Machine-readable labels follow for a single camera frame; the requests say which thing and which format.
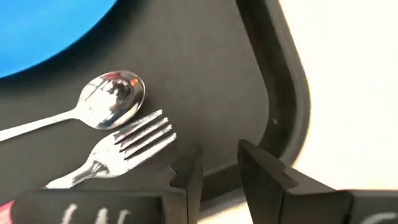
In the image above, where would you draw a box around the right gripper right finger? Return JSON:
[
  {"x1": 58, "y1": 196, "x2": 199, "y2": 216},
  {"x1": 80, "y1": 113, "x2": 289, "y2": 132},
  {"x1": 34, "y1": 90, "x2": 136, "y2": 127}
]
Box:
[{"x1": 237, "y1": 139, "x2": 398, "y2": 224}]

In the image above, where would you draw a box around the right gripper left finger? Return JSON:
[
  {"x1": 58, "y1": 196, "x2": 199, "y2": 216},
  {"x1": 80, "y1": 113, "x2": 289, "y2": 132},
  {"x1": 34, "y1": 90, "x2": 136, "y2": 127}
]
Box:
[{"x1": 12, "y1": 141, "x2": 205, "y2": 224}]

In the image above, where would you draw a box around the red-handled metal fork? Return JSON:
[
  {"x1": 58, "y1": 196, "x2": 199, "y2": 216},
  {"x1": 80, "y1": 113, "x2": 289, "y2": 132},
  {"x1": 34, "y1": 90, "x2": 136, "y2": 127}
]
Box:
[{"x1": 0, "y1": 109, "x2": 177, "y2": 224}]

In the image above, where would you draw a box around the black plastic tray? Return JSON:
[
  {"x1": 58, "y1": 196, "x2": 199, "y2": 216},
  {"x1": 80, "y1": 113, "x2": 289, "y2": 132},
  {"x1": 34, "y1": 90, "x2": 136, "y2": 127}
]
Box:
[{"x1": 0, "y1": 0, "x2": 312, "y2": 215}]

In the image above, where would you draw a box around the orange-handled metal spoon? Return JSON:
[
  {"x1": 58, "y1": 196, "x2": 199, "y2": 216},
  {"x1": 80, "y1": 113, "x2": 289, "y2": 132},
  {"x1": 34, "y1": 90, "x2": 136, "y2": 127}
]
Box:
[{"x1": 0, "y1": 70, "x2": 146, "y2": 142}]

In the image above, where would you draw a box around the blue round plate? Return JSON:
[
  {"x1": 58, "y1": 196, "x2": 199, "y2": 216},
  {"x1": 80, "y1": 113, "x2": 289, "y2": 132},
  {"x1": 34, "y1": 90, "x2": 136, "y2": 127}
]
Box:
[{"x1": 0, "y1": 0, "x2": 118, "y2": 79}]

